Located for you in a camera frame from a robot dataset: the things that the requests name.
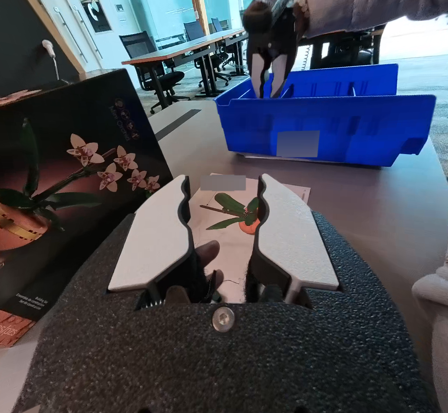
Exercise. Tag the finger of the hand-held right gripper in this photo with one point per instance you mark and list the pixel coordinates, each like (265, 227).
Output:
(259, 73)
(280, 77)

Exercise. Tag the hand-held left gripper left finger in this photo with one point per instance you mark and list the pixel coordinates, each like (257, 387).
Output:
(154, 238)

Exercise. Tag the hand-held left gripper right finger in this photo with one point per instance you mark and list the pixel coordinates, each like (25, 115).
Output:
(297, 245)

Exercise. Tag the white instruction booklet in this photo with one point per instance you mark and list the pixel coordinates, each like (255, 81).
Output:
(224, 245)

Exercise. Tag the blue plastic bin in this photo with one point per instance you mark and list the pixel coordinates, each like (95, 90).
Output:
(350, 129)

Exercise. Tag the person's right forearm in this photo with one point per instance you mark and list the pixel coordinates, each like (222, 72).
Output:
(367, 0)

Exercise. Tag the dark desk slot cover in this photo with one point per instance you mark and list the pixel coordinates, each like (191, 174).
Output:
(178, 125)

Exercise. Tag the person's right hand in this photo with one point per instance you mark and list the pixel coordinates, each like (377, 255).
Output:
(302, 17)

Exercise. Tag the person's left hand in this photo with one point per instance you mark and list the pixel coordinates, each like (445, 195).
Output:
(209, 252)

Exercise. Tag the dark blue office chair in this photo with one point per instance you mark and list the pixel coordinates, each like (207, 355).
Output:
(216, 24)
(193, 30)

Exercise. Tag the long wooden top office table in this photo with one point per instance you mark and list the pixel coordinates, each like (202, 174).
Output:
(182, 49)

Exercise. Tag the black mesh office chair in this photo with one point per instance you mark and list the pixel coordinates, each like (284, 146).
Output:
(140, 45)

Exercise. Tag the black orchid printed box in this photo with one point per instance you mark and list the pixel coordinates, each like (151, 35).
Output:
(87, 122)

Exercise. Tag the white glass door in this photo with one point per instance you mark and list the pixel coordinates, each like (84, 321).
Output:
(110, 45)

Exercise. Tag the white gooseneck device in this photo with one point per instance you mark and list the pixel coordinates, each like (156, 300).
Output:
(49, 47)

